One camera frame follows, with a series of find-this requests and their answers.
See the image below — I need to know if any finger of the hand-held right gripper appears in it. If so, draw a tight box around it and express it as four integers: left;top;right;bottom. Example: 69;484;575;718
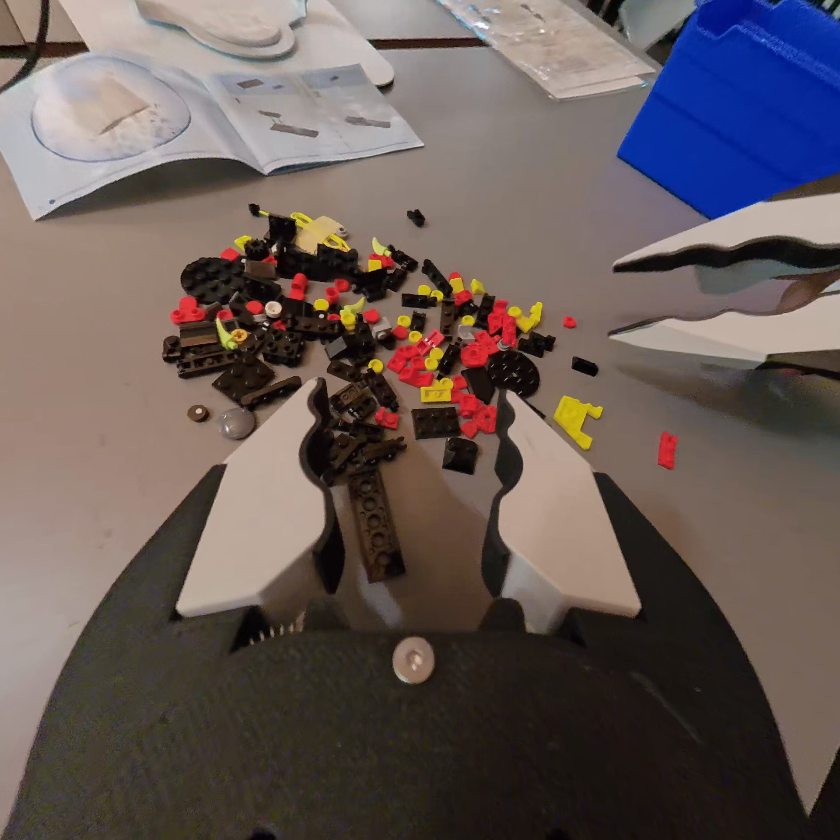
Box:
612;192;840;273
607;289;840;375

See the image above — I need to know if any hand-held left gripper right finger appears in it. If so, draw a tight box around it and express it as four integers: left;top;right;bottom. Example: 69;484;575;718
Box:
481;389;642;634

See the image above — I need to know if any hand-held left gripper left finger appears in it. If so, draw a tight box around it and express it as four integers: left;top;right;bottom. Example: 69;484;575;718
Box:
176;377;347;619

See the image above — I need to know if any pile of mixed lego pieces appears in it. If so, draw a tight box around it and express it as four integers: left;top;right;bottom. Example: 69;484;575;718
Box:
161;202;557;476

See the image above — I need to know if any yellow lego wedge plate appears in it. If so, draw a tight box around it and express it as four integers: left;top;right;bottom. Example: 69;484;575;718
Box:
553;395;605;452

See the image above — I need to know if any long black lego plate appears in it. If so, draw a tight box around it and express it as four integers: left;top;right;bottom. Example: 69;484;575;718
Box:
346;467;406;584

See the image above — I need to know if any blue plastic bin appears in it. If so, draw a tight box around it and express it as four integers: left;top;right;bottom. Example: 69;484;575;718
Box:
617;0;840;221

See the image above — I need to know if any clear plastic bag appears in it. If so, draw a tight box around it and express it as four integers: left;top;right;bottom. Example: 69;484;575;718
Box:
436;0;657;101

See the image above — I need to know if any open instruction booklet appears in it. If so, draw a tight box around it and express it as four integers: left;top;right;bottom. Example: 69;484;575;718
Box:
0;51;425;222

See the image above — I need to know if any black cable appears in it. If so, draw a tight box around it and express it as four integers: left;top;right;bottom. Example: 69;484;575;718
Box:
0;0;53;93

